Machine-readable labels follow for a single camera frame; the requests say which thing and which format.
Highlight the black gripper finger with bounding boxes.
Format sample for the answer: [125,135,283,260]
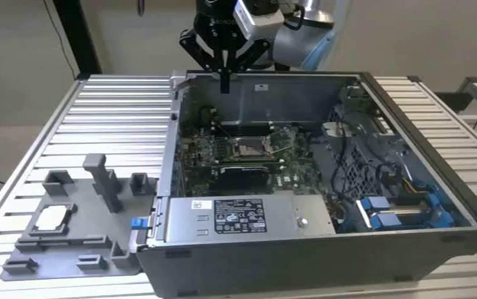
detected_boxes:
[177,28,225,94]
[224,39,270,94]

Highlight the thin metal locking lever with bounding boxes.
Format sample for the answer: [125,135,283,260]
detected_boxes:
[208,118,235,141]
[271,138,303,156]

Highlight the metal socket cover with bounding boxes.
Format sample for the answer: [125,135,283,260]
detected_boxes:
[267,125,303,156]

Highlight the silver CPU chip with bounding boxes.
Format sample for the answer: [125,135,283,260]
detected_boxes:
[32,205,73,230]

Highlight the CPU socket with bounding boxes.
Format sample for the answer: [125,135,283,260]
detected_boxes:
[228,136,270,159]

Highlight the green motherboard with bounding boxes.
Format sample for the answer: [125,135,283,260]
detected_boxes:
[177,107,332,200]

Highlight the grey metal drive cage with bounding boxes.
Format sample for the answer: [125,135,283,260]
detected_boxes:
[310,104,434,203]

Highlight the silver power supply unit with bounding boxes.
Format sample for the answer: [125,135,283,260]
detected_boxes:
[163,194,338,245]

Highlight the blue disk carrier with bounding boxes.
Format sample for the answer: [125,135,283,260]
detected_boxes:
[354,195,391,216]
[367,212,403,232]

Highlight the grey parts rack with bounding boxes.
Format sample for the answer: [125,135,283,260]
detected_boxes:
[0,152,159,283]

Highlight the black open PC case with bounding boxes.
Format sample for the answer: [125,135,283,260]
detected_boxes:
[136,70,477,298]

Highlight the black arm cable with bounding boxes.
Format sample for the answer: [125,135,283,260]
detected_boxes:
[282,2,307,31]

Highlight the black vertical post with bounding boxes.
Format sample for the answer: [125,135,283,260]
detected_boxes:
[52,0,103,75]

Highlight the yellow red power wires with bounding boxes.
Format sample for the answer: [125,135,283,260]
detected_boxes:
[402,177,420,193]

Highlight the blue plastic disk bracket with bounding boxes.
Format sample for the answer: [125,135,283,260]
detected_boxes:
[411,183,455,229]

